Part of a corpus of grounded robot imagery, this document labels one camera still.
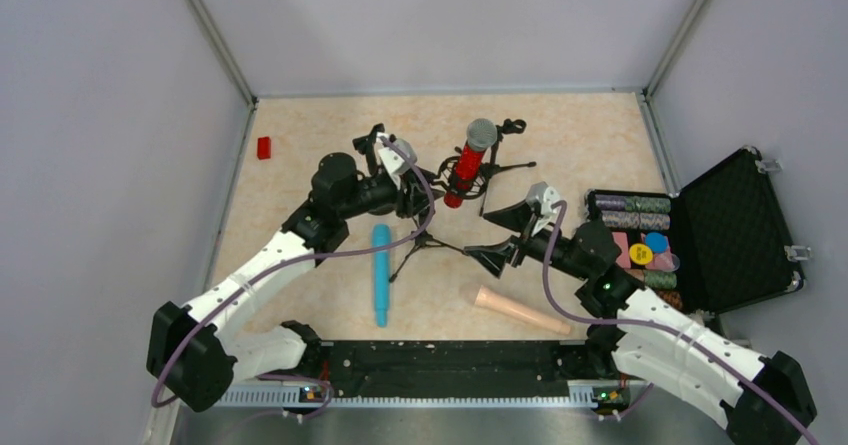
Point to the yellow round chip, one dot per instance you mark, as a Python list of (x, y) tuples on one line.
[(640, 254)]

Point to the round base mic stand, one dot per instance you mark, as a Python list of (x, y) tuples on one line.
[(365, 145)]

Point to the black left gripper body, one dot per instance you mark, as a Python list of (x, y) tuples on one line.
[(411, 198)]

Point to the black carrying case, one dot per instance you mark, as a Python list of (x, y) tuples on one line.
[(729, 243)]

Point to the black tripod mic stand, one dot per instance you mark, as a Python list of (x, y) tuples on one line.
[(496, 164)]

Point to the red glitter microphone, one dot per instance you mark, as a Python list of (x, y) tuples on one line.
[(481, 134)]

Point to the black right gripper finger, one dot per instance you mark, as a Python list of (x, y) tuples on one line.
[(520, 218), (493, 258)]

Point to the small red block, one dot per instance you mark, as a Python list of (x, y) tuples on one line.
[(264, 148)]

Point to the blue microphone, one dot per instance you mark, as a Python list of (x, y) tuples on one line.
[(381, 236)]

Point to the pink card in case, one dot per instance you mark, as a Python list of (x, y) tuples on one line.
[(621, 240)]

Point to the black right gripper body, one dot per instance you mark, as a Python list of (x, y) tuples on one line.
[(520, 234)]

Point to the blue round chip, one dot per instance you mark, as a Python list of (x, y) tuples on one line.
[(657, 242)]

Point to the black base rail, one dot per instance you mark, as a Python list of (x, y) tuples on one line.
[(474, 369)]

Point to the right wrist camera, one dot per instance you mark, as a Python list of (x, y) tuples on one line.
[(543, 201)]

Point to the beige microphone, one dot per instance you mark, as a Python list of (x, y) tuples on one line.
[(485, 298)]

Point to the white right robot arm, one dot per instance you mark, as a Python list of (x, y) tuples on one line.
[(753, 398)]

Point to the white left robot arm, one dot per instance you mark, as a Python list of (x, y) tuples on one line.
[(195, 352)]

